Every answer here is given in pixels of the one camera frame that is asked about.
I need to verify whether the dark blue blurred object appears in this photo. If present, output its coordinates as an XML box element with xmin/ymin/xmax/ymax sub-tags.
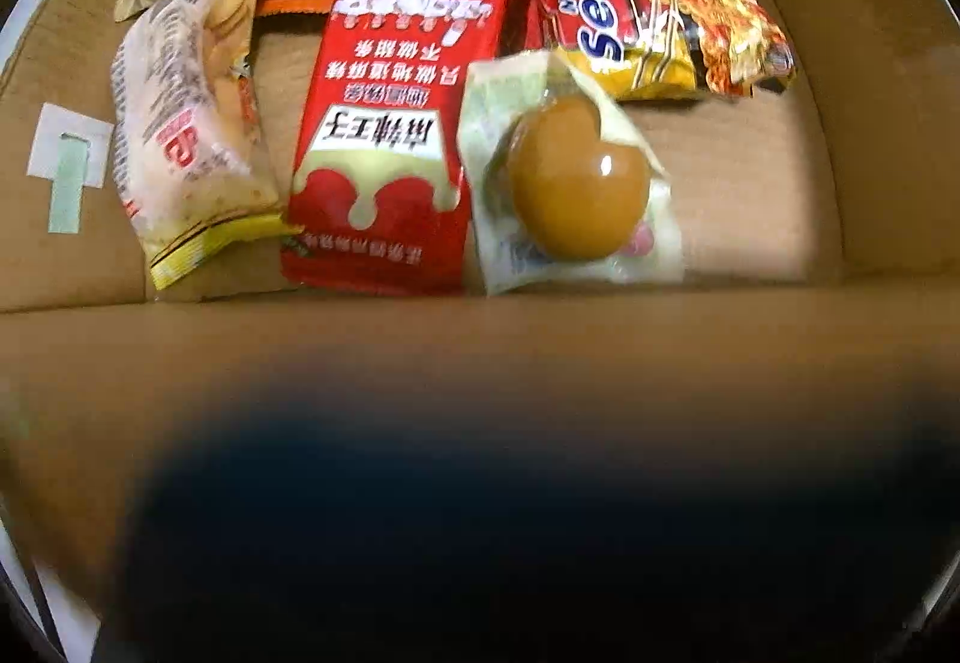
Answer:
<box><xmin>112</xmin><ymin>348</ymin><xmax>960</xmax><ymax>663</ymax></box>

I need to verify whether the pale biscuit packet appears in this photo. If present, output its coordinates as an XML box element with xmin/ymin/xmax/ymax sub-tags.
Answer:
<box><xmin>111</xmin><ymin>0</ymin><xmax>302</xmax><ymax>293</ymax></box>

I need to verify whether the blue printed cardboard box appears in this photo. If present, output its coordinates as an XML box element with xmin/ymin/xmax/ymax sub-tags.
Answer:
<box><xmin>0</xmin><ymin>0</ymin><xmax>960</xmax><ymax>663</ymax></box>

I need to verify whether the packed brown braised egg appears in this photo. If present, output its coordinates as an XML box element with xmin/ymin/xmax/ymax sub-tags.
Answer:
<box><xmin>456</xmin><ymin>49</ymin><xmax>687</xmax><ymax>298</ymax></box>

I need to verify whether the long red snack packet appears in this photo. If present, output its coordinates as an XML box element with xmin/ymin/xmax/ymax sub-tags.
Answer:
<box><xmin>280</xmin><ymin>0</ymin><xmax>530</xmax><ymax>298</ymax></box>

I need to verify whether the white green box label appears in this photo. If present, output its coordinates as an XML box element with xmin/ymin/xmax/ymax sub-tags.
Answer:
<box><xmin>28</xmin><ymin>103</ymin><xmax>115</xmax><ymax>236</ymax></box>

